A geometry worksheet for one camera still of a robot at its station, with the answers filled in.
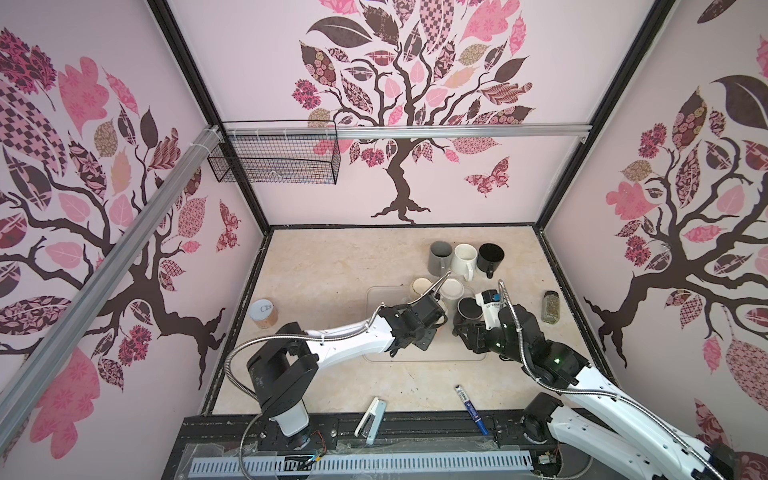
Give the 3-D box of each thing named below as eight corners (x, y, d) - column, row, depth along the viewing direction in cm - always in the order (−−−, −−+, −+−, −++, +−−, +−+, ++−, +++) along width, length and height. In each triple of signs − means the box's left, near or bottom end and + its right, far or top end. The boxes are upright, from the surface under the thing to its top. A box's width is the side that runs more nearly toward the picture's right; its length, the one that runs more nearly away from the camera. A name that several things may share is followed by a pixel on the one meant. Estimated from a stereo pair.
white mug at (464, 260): (449, 279, 106) (452, 266, 100) (453, 255, 113) (456, 241, 107) (471, 283, 104) (475, 270, 98) (473, 259, 111) (478, 245, 105)
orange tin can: (250, 327, 94) (243, 318, 90) (257, 309, 99) (250, 299, 94) (275, 327, 94) (268, 318, 90) (280, 308, 99) (274, 299, 94)
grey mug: (429, 283, 104) (432, 266, 97) (427, 259, 112) (430, 241, 104) (450, 283, 104) (455, 266, 97) (447, 259, 112) (451, 241, 104)
